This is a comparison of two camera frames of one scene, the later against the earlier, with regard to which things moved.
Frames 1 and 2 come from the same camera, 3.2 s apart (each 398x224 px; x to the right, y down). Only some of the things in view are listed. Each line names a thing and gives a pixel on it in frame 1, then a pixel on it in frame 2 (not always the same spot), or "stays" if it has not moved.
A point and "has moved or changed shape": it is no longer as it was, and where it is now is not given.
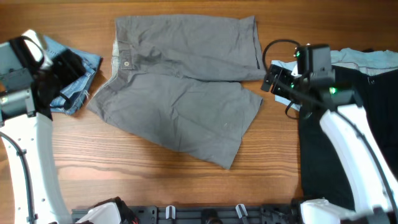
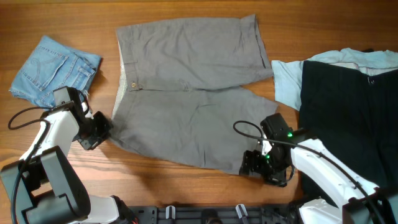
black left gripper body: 60,71 → 95,132
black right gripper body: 285,85 → 273,168
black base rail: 208,214 stays
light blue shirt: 377,63 stays
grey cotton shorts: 180,78 has moved or changed shape
